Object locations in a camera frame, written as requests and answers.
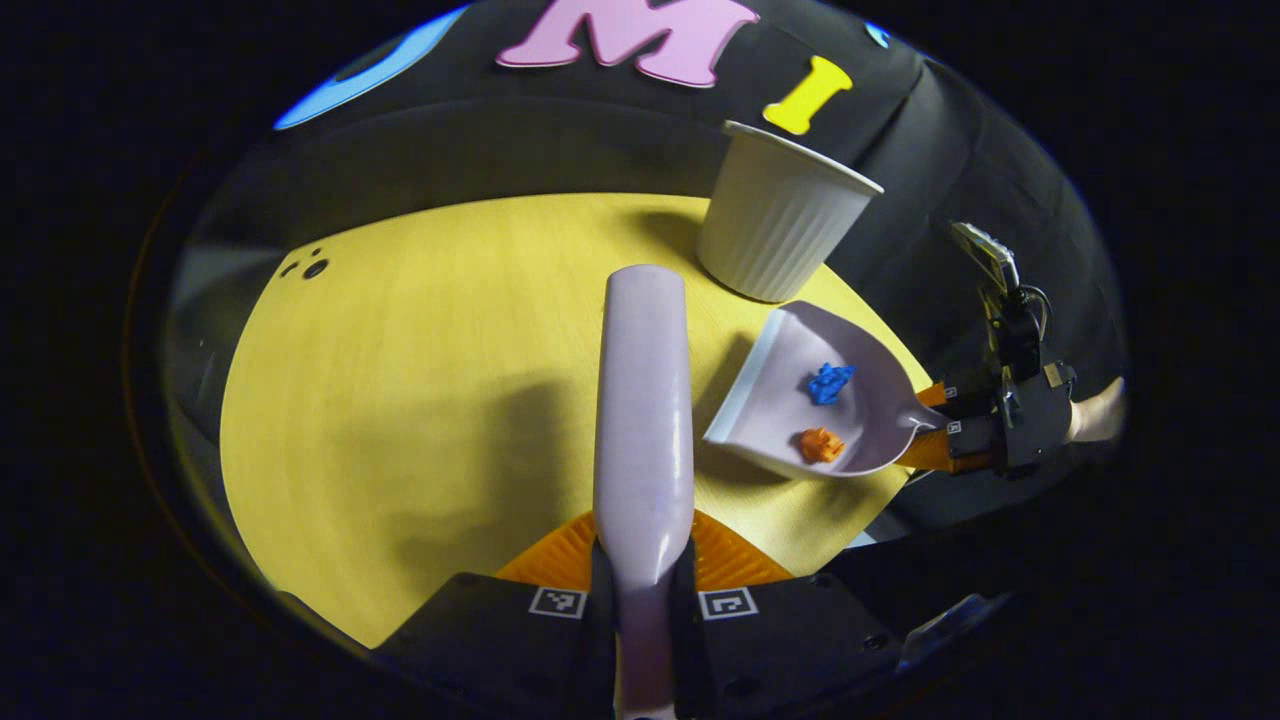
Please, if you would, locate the white ribbed garbage bin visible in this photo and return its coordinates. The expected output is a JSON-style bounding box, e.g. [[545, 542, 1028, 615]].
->
[[697, 120, 885, 304]]

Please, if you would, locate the small pink broom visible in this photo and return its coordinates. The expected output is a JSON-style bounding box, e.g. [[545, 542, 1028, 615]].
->
[[593, 264, 696, 720]]

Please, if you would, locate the black backdrop cloth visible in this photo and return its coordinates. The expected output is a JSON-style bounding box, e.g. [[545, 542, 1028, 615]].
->
[[165, 0, 1126, 561]]

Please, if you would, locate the pink dustpan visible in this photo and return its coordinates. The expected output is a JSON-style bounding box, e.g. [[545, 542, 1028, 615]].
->
[[703, 300, 948, 479]]

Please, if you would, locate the blue paper scrap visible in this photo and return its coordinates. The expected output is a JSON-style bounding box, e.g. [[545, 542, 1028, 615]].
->
[[806, 362, 858, 406]]

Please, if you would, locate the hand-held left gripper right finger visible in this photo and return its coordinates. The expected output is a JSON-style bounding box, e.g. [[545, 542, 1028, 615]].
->
[[670, 510, 901, 720]]

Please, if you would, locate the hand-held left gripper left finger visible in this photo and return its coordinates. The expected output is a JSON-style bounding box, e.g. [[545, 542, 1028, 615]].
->
[[375, 510, 616, 720]]

